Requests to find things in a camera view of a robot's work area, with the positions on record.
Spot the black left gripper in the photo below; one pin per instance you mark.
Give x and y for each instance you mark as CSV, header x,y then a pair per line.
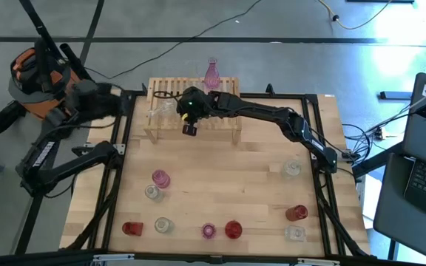
x,y
94,101

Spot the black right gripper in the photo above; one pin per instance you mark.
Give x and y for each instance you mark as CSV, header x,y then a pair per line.
x,y
196,105

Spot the slim clear glass vase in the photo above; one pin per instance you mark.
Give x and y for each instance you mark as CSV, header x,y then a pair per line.
x,y
165,108

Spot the tall pink glass bottle vase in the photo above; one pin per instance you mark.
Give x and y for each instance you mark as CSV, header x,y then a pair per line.
x,y
212,75

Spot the wide ribbed pink glass vase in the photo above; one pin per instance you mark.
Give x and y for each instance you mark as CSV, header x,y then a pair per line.
x,y
161,179

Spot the tall gridded clear glass vase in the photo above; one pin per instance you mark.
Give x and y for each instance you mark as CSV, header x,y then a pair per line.
x,y
154,193

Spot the round clear glass vase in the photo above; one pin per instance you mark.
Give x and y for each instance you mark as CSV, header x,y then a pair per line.
x,y
163,225

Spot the square red glass vase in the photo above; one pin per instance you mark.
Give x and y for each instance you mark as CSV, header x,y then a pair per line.
x,y
132,228

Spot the small scalloped pink glass vase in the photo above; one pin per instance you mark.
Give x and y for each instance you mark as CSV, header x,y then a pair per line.
x,y
208,231

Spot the diamond-cut clear glass vase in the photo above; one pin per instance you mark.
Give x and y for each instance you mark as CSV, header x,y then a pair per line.
x,y
291,168

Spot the round red glass vase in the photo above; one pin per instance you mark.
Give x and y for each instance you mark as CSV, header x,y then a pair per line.
x,y
233,229

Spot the tall red glass vase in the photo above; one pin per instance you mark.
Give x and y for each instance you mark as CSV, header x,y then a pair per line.
x,y
296,213

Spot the square clear glass vase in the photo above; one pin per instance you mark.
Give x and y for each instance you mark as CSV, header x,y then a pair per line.
x,y
294,233

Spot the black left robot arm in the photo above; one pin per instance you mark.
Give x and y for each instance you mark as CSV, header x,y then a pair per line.
x,y
69,166

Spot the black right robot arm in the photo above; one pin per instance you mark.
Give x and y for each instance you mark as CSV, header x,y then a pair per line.
x,y
264,111

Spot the wooden slatted shelf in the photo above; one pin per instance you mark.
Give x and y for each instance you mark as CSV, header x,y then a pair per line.
x,y
220,123

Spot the black vacuum wand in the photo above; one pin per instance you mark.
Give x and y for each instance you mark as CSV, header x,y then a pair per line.
x,y
76,63

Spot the orange shop vacuum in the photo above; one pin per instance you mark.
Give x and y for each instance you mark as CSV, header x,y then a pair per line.
x,y
28,61

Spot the black slanted pole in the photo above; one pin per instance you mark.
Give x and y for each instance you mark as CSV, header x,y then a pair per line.
x,y
37,24

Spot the white box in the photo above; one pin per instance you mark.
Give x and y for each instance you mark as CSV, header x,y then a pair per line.
x,y
370,196

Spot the laptop on stand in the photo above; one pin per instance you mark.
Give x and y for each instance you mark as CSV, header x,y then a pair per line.
x,y
394,221

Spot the silver metal bracket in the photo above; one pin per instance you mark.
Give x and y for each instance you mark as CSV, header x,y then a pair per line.
x,y
318,262
113,257

